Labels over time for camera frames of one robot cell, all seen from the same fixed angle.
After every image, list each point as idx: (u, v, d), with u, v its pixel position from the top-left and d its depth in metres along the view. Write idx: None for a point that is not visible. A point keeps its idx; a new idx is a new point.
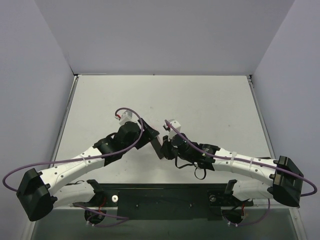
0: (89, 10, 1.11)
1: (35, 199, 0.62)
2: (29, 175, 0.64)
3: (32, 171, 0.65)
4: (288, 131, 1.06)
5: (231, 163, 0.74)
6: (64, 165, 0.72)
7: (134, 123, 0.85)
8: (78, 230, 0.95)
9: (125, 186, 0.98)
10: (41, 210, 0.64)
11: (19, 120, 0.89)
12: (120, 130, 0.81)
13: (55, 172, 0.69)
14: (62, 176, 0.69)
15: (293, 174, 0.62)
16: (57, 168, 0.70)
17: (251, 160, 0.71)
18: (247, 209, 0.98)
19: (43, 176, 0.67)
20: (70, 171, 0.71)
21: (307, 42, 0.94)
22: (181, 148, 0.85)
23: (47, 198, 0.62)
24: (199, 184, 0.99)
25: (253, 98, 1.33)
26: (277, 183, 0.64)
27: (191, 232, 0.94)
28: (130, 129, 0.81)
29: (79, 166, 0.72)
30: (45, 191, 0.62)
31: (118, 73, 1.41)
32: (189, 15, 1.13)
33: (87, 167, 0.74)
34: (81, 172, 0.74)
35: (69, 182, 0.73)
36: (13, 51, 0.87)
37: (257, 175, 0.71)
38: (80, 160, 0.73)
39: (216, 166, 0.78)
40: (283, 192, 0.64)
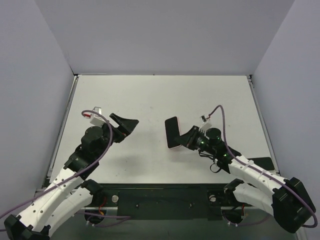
0: (88, 10, 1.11)
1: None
2: (9, 222, 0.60)
3: (10, 219, 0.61)
4: (288, 131, 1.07)
5: (244, 168, 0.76)
6: (40, 199, 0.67)
7: (94, 129, 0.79)
8: (78, 230, 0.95)
9: (124, 186, 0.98)
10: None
11: (19, 122, 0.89)
12: (83, 142, 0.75)
13: (34, 210, 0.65)
14: (42, 211, 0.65)
15: (297, 196, 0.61)
16: (34, 205, 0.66)
17: (263, 171, 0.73)
18: (247, 209, 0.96)
19: (22, 218, 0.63)
20: (48, 203, 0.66)
21: (308, 43, 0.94)
22: (212, 142, 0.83)
23: (35, 237, 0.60)
24: (199, 185, 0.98)
25: (253, 98, 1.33)
26: (276, 196, 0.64)
27: (191, 232, 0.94)
28: (92, 138, 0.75)
29: (55, 195, 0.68)
30: (29, 233, 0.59)
31: (118, 73, 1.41)
32: (190, 15, 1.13)
33: (65, 192, 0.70)
34: (61, 197, 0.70)
35: (53, 211, 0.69)
36: (13, 51, 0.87)
37: (263, 186, 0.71)
38: (54, 188, 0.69)
39: (231, 168, 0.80)
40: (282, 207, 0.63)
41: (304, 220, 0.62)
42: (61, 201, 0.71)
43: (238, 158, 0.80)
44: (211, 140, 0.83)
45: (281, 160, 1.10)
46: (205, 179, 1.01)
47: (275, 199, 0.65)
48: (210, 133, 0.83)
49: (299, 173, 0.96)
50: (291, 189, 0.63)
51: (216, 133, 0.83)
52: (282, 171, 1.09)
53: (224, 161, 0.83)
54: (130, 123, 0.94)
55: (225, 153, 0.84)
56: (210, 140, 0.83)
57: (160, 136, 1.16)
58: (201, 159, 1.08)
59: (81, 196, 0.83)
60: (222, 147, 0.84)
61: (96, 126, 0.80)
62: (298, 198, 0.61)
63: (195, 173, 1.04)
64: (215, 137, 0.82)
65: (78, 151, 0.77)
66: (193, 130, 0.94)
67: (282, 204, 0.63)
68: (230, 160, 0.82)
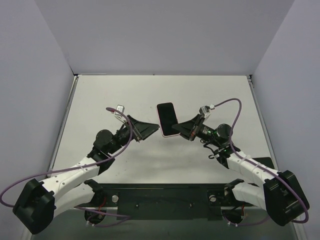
0: (88, 11, 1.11)
1: (39, 206, 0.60)
2: (31, 185, 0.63)
3: (34, 182, 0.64)
4: (287, 132, 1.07)
5: (240, 161, 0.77)
6: (63, 174, 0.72)
7: (105, 132, 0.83)
8: (78, 230, 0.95)
9: (124, 186, 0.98)
10: (44, 219, 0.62)
11: (19, 122, 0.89)
12: (94, 145, 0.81)
13: (57, 180, 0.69)
14: (64, 183, 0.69)
15: (288, 187, 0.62)
16: (57, 177, 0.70)
17: (258, 164, 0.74)
18: (248, 209, 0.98)
19: (46, 184, 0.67)
20: (69, 179, 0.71)
21: (308, 43, 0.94)
22: (220, 138, 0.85)
23: (52, 205, 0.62)
24: (200, 185, 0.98)
25: (253, 98, 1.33)
26: (268, 186, 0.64)
27: (191, 232, 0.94)
28: (102, 142, 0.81)
29: (78, 173, 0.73)
30: (50, 197, 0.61)
31: (118, 73, 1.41)
32: (190, 15, 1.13)
33: (84, 175, 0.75)
34: (79, 179, 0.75)
35: (67, 190, 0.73)
36: (13, 51, 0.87)
37: (257, 179, 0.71)
38: (77, 168, 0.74)
39: (229, 161, 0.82)
40: (273, 198, 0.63)
41: (296, 213, 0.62)
42: (77, 184, 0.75)
43: (238, 152, 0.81)
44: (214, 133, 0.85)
45: (281, 160, 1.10)
46: (205, 179, 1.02)
47: (266, 188, 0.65)
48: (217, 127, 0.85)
49: (298, 173, 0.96)
50: (283, 181, 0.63)
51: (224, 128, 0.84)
52: (282, 170, 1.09)
53: (223, 154, 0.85)
54: (146, 126, 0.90)
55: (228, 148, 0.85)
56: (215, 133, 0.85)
57: (160, 136, 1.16)
58: (201, 159, 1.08)
59: (84, 191, 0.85)
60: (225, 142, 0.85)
61: (107, 130, 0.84)
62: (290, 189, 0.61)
63: (195, 173, 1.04)
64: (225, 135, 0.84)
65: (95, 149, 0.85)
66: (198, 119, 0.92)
67: (273, 195, 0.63)
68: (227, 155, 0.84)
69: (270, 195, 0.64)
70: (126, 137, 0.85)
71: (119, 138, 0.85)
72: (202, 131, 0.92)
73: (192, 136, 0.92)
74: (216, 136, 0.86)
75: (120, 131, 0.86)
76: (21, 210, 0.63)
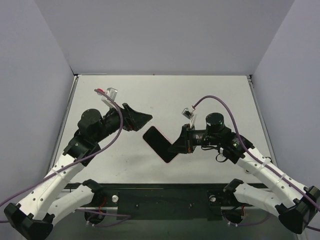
0: (89, 10, 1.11)
1: (25, 231, 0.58)
2: (9, 210, 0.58)
3: (10, 207, 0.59)
4: (287, 132, 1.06)
5: (260, 167, 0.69)
6: (39, 187, 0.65)
7: (92, 111, 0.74)
8: (78, 230, 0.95)
9: (124, 186, 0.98)
10: (38, 236, 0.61)
11: (18, 121, 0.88)
12: (79, 127, 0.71)
13: (34, 199, 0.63)
14: (42, 199, 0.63)
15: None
16: (34, 193, 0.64)
17: (282, 175, 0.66)
18: (248, 209, 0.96)
19: (23, 206, 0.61)
20: (48, 192, 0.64)
21: (308, 43, 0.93)
22: (213, 128, 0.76)
23: (37, 225, 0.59)
24: (200, 185, 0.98)
25: (253, 98, 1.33)
26: (298, 208, 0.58)
27: (192, 232, 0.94)
28: (89, 123, 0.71)
29: (54, 182, 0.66)
30: (31, 222, 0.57)
31: (118, 73, 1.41)
32: (190, 15, 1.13)
33: (64, 179, 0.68)
34: (61, 185, 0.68)
35: (53, 200, 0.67)
36: (13, 51, 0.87)
37: (280, 193, 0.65)
38: (53, 175, 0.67)
39: (241, 162, 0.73)
40: (297, 219, 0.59)
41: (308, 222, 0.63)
42: (61, 189, 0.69)
43: (252, 153, 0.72)
44: (212, 126, 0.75)
45: (281, 160, 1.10)
46: (205, 179, 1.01)
47: (294, 210, 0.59)
48: (210, 119, 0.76)
49: (299, 173, 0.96)
50: (314, 203, 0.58)
51: (218, 118, 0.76)
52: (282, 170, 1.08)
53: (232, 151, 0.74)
54: (140, 117, 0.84)
55: (233, 142, 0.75)
56: (211, 126, 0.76)
57: None
58: (201, 159, 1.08)
59: (83, 193, 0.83)
60: (226, 134, 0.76)
61: (93, 109, 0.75)
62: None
63: (195, 173, 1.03)
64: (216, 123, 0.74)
65: (77, 136, 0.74)
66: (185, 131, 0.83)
67: (302, 217, 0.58)
68: (240, 152, 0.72)
69: (296, 217, 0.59)
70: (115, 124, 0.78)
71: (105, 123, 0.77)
72: (194, 137, 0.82)
73: (192, 148, 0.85)
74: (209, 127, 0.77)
75: (108, 117, 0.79)
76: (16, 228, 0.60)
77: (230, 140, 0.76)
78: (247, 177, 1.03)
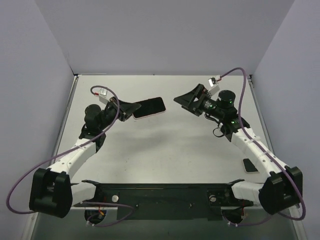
0: (89, 11, 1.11)
1: (58, 189, 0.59)
2: (38, 174, 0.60)
3: (40, 171, 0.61)
4: (287, 131, 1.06)
5: (249, 142, 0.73)
6: (65, 156, 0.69)
7: (93, 106, 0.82)
8: (78, 231, 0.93)
9: (122, 186, 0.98)
10: (64, 204, 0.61)
11: (18, 121, 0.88)
12: (86, 121, 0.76)
13: (62, 163, 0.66)
14: (71, 163, 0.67)
15: (292, 182, 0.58)
16: (61, 160, 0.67)
17: (267, 150, 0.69)
18: (247, 209, 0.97)
19: (54, 169, 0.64)
20: (74, 158, 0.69)
21: (308, 42, 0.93)
22: (222, 104, 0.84)
23: (68, 184, 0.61)
24: (200, 185, 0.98)
25: (253, 98, 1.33)
26: (272, 179, 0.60)
27: (192, 232, 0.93)
28: (94, 114, 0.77)
29: (79, 152, 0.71)
30: (64, 177, 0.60)
31: (117, 73, 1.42)
32: (189, 15, 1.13)
33: (86, 152, 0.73)
34: (82, 158, 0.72)
35: (74, 171, 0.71)
36: (13, 50, 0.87)
37: (261, 166, 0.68)
38: (76, 148, 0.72)
39: (234, 137, 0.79)
40: (272, 191, 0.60)
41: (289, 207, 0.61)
42: (80, 163, 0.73)
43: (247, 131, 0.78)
44: (223, 102, 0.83)
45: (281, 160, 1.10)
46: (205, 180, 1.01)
47: (269, 181, 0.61)
48: (223, 96, 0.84)
49: None
50: (289, 177, 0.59)
51: (229, 97, 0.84)
52: None
53: (232, 127, 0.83)
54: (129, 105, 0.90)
55: (235, 121, 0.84)
56: (222, 102, 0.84)
57: (160, 136, 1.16)
58: (201, 159, 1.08)
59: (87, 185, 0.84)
60: (232, 114, 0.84)
61: (94, 105, 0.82)
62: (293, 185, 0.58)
63: (193, 173, 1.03)
64: (226, 100, 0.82)
65: (84, 130, 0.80)
66: (200, 91, 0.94)
67: (274, 187, 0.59)
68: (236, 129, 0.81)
69: (270, 189, 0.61)
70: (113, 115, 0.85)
71: (105, 115, 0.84)
72: (204, 105, 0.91)
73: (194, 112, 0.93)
74: (218, 102, 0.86)
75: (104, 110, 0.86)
76: (39, 201, 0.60)
77: (232, 119, 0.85)
78: (248, 177, 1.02)
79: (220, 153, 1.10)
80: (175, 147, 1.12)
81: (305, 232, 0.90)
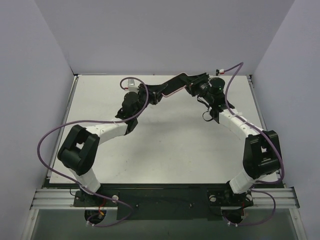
0: (88, 11, 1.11)
1: (87, 145, 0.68)
2: (75, 129, 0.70)
3: (78, 127, 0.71)
4: (286, 131, 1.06)
5: (231, 117, 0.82)
6: (101, 125, 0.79)
7: (132, 94, 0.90)
8: (78, 230, 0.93)
9: (124, 186, 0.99)
10: (88, 163, 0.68)
11: (18, 121, 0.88)
12: (124, 105, 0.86)
13: (97, 128, 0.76)
14: (103, 130, 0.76)
15: (268, 139, 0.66)
16: (97, 126, 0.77)
17: (246, 121, 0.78)
18: (247, 209, 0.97)
19: (89, 129, 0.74)
20: (107, 128, 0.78)
21: (308, 42, 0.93)
22: (212, 89, 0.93)
23: (96, 145, 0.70)
24: (199, 185, 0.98)
25: (253, 99, 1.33)
26: (249, 138, 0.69)
27: (192, 232, 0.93)
28: (131, 102, 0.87)
29: (112, 126, 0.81)
30: (95, 137, 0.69)
31: (117, 73, 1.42)
32: (189, 15, 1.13)
33: (116, 130, 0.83)
34: (112, 133, 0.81)
35: (102, 141, 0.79)
36: (13, 51, 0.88)
37: (243, 133, 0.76)
38: (111, 123, 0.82)
39: (220, 116, 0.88)
40: (249, 150, 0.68)
41: (269, 169, 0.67)
42: (109, 137, 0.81)
43: (231, 110, 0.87)
44: (212, 88, 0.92)
45: None
46: (205, 180, 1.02)
47: (247, 141, 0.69)
48: (213, 83, 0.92)
49: (300, 174, 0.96)
50: (265, 136, 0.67)
51: (219, 83, 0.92)
52: None
53: (217, 110, 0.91)
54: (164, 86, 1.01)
55: (222, 106, 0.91)
56: (212, 88, 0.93)
57: (160, 136, 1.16)
58: (201, 159, 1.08)
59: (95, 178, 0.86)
60: (220, 99, 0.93)
61: (133, 92, 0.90)
62: (270, 143, 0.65)
63: (194, 173, 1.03)
64: (215, 87, 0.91)
65: (120, 112, 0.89)
66: (202, 76, 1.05)
67: (252, 145, 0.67)
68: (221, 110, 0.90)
69: (249, 148, 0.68)
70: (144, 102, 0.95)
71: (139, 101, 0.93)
72: (200, 86, 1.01)
73: (188, 90, 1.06)
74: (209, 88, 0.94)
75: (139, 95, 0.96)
76: (66, 152, 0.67)
77: (219, 104, 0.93)
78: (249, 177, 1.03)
79: (221, 153, 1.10)
80: (174, 147, 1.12)
81: (305, 232, 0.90)
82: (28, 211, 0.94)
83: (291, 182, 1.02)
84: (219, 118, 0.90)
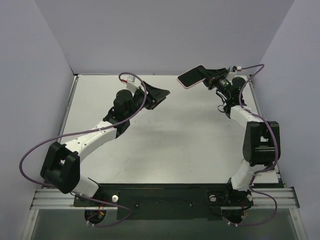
0: (88, 11, 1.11)
1: (67, 166, 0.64)
2: (54, 148, 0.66)
3: (56, 144, 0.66)
4: (286, 131, 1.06)
5: (240, 109, 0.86)
6: (83, 136, 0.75)
7: (125, 91, 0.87)
8: (78, 230, 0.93)
9: (124, 186, 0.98)
10: (70, 182, 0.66)
11: (18, 120, 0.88)
12: (115, 104, 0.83)
13: (78, 142, 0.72)
14: (85, 144, 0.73)
15: (267, 124, 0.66)
16: (78, 139, 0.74)
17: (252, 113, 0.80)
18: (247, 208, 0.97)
19: (68, 146, 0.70)
20: (89, 140, 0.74)
21: (308, 42, 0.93)
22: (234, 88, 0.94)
23: (77, 164, 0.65)
24: (199, 185, 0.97)
25: (253, 98, 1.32)
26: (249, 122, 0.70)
27: (191, 232, 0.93)
28: (124, 100, 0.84)
29: (96, 135, 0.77)
30: (74, 156, 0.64)
31: (117, 73, 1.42)
32: (189, 15, 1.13)
33: (104, 136, 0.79)
34: (99, 141, 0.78)
35: (89, 151, 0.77)
36: (13, 51, 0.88)
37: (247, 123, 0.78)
38: (95, 131, 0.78)
39: (231, 110, 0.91)
40: (248, 132, 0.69)
41: (264, 155, 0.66)
42: (96, 145, 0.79)
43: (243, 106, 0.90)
44: (233, 88, 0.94)
45: (282, 160, 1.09)
46: (205, 180, 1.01)
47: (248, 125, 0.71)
48: (235, 83, 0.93)
49: (300, 174, 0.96)
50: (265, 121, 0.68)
51: (241, 83, 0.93)
52: (282, 171, 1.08)
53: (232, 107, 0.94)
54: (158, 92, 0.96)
55: (236, 103, 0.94)
56: (233, 86, 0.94)
57: (160, 136, 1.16)
58: (201, 159, 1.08)
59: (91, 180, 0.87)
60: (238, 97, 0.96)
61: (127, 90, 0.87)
62: (268, 128, 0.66)
63: (194, 173, 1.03)
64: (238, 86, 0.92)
65: (111, 112, 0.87)
66: (222, 71, 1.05)
67: (250, 128, 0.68)
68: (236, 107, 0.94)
69: (247, 131, 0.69)
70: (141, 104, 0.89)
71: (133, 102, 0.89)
72: (220, 83, 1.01)
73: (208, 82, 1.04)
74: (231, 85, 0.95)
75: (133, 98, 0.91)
76: (48, 172, 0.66)
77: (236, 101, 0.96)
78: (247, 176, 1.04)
79: (221, 153, 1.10)
80: (174, 147, 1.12)
81: (305, 232, 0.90)
82: (29, 211, 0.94)
83: (291, 182, 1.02)
84: (231, 113, 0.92)
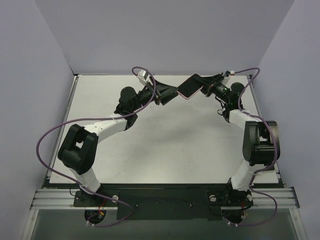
0: (88, 11, 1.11)
1: (87, 145, 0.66)
2: (73, 129, 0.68)
3: (75, 126, 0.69)
4: (286, 131, 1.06)
5: (238, 112, 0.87)
6: (98, 122, 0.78)
7: (128, 89, 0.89)
8: (78, 230, 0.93)
9: (124, 186, 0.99)
10: (87, 162, 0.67)
11: (18, 121, 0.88)
12: (120, 102, 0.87)
13: (95, 126, 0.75)
14: (102, 129, 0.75)
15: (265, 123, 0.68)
16: (95, 123, 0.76)
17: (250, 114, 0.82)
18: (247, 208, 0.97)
19: (87, 128, 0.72)
20: (105, 125, 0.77)
21: (308, 42, 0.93)
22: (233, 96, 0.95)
23: (95, 145, 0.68)
24: (199, 185, 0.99)
25: (253, 99, 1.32)
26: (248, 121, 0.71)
27: (191, 232, 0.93)
28: (128, 97, 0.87)
29: (111, 123, 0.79)
30: (93, 137, 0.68)
31: (117, 73, 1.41)
32: (189, 15, 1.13)
33: (116, 126, 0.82)
34: (112, 129, 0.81)
35: (103, 138, 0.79)
36: (13, 51, 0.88)
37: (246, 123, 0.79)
38: (109, 120, 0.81)
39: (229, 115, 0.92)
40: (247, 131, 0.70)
41: (264, 155, 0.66)
42: (108, 133, 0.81)
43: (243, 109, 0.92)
44: (232, 93, 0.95)
45: (282, 160, 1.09)
46: (205, 180, 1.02)
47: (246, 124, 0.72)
48: (234, 88, 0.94)
49: (300, 174, 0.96)
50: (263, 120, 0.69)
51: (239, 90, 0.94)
52: (282, 171, 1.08)
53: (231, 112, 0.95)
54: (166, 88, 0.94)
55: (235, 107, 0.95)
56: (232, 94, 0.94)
57: (160, 136, 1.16)
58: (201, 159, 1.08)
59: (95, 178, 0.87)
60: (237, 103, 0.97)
61: (129, 87, 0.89)
62: (267, 127, 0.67)
63: (194, 173, 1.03)
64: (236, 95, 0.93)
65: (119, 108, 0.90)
66: (218, 77, 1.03)
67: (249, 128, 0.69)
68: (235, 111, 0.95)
69: (246, 130, 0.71)
70: (148, 100, 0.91)
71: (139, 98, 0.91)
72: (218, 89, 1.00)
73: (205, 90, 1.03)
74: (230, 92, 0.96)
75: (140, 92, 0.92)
76: (66, 151, 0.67)
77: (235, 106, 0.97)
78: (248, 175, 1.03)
79: (221, 153, 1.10)
80: (174, 147, 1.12)
81: (305, 232, 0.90)
82: (29, 211, 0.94)
83: (291, 182, 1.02)
84: (230, 117, 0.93)
